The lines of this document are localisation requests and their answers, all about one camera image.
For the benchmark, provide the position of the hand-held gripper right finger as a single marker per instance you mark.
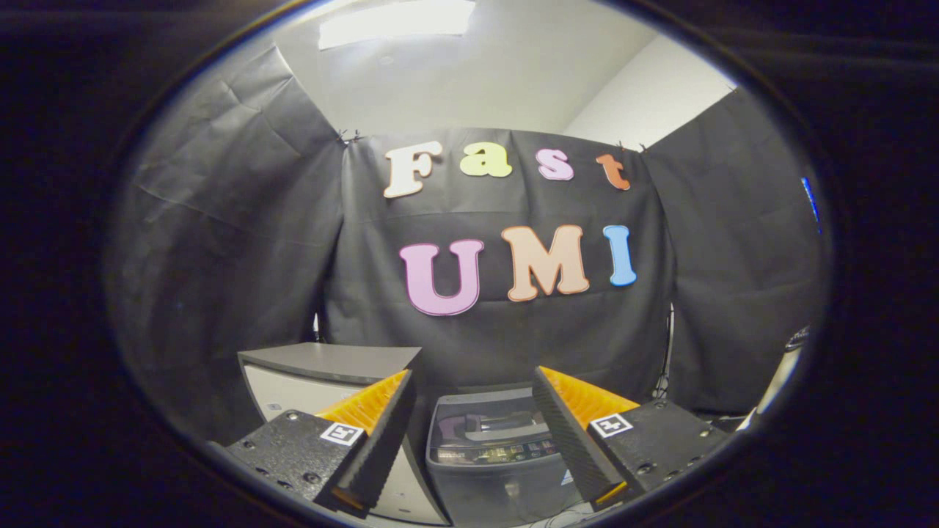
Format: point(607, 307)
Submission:
point(572, 444)

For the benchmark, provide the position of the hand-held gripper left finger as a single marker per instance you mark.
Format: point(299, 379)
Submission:
point(381, 444)

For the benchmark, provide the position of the grey washing machine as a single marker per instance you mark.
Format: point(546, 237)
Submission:
point(491, 491)

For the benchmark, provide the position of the grey and white cabinet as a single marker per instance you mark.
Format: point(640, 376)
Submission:
point(330, 359)

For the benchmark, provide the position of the black light stand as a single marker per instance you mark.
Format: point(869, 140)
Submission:
point(669, 345)

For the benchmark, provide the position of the white cylinder with black top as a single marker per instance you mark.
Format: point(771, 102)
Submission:
point(777, 381)

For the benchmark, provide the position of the blue strip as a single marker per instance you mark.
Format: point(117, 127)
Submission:
point(810, 202)

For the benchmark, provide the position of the ceiling light panel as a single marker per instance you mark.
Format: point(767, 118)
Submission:
point(396, 22)

